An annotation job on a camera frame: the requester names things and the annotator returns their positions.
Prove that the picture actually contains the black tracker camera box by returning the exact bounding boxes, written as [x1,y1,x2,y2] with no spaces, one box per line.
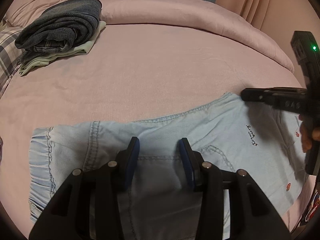
[290,30,319,90]

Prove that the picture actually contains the pink folded duvet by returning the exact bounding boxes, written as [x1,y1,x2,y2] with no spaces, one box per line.
[4,0,295,73]

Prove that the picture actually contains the light blue strawberry pants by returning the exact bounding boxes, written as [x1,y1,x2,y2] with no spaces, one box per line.
[29,93,308,239]

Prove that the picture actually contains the folded dark blue jeans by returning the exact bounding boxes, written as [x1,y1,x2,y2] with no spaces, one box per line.
[15,0,102,53]

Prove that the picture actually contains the folded pale green garment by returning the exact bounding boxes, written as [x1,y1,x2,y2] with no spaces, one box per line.
[18,20,107,77]

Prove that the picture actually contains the plaid pillow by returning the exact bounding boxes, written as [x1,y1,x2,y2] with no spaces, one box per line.
[0,27,22,96]

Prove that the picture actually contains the right hand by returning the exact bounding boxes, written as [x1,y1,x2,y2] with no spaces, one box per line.
[299,115,320,153]

